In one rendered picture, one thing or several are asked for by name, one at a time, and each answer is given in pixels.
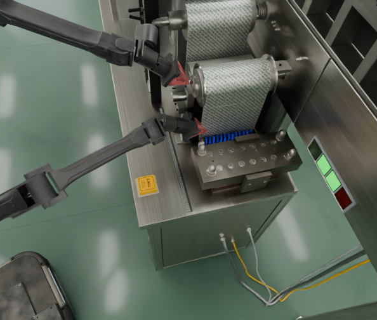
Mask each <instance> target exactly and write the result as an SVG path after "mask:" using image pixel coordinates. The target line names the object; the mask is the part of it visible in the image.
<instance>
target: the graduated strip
mask: <svg viewBox="0 0 377 320"><path fill-rule="evenodd" d="M159 112H160V114H165V112H164V108H159ZM166 134H167V140H168V144H169V148H170V151H171V155H172V158H173V162H174V166H175V170H176V174H177V177H178V181H179V184H180V188H181V191H182V196H183V200H184V203H185V207H186V210H187V213H188V212H192V207H191V204H190V200H189V196H188V193H187V189H186V186H185V182H184V179H183V175H182V171H181V168H180V164H179V162H178V158H177V155H176V150H175V146H174V144H173V140H172V137H171V133H170V132H169V131H167V132H166Z"/></svg>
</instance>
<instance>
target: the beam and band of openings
mask: <svg viewBox="0 0 377 320"><path fill-rule="evenodd" d="M290 2H291V3H292V5H293V6H294V7H295V8H296V10H297V11H298V13H299V14H300V15H301V17H302V18H303V19H304V21H306V23H307V24H308V26H309V27H310V28H311V30H312V31H313V32H314V34H315V35H316V36H317V37H318V39H319V40H320V42H321V43H322V44H323V45H324V47H325V48H326V49H327V51H328V52H329V53H330V55H331V56H332V57H333V58H334V60H335V61H336V63H337V64H338V65H339V66H340V68H341V69H342V71H343V72H344V73H345V74H346V76H347V77H348V78H349V80H350V81H351V82H352V84H353V85H354V86H355V87H356V89H357V90H358V92H359V93H360V94H361V95H362V97H363V98H364V100H365V101H366V102H367V104H368V105H369V106H370V108H372V110H373V111H374V113H375V114H376V115H377V6H376V4H377V1H376V0H290Z"/></svg>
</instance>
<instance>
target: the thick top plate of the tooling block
mask: <svg viewBox="0 0 377 320"><path fill-rule="evenodd" d="M285 131H286V130H285ZM277 133H278V131H277V132H273V133H267V134H262V135H258V136H259V139H258V140H255V141H252V142H245V143H238V144H235V141H234V140H229V141H225V142H218V143H212V144H208V145H205V146H206V155H205V156H199V155H198V154H197V150H198V146H197V147H193V148H192V154H191V156H192V160H193V163H194V166H195V170H196V173H197V176H198V179H199V183H200V185H201V189H202V190H206V189H211V188H215V187H220V186H224V185H229V184H233V183H239V182H243V181H244V178H245V176H246V175H251V174H255V173H261V172H264V171H270V172H271V174H272V175H277V174H280V173H286V172H290V171H295V170H298V168H299V167H300V166H301V164H302V163H303V161H302V160H301V157H300V156H299V154H298V152H297V150H296V148H295V147H294V145H293V143H292V141H291V139H290V137H289V135H288V133H287V131H286V134H285V137H284V140H283V141H278V140H277V139H276V138H275V136H276V134H277ZM291 149H295V150H296V155H295V158H294V160H292V161H289V160H287V159H286V157H285V155H286V153H287V152H288V151H290V150H291ZM210 165H215V167H216V175H215V176H214V177H209V176H208V175H207V174H206V171H207V169H208V167H209V166H210Z"/></svg>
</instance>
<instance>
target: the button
mask: <svg viewBox="0 0 377 320"><path fill-rule="evenodd" d="M137 183H138V189H139V193H140V195H144V194H150V193H153V192H157V187H156V183H155V178H154V175H149V176H145V177H139V178H137Z"/></svg>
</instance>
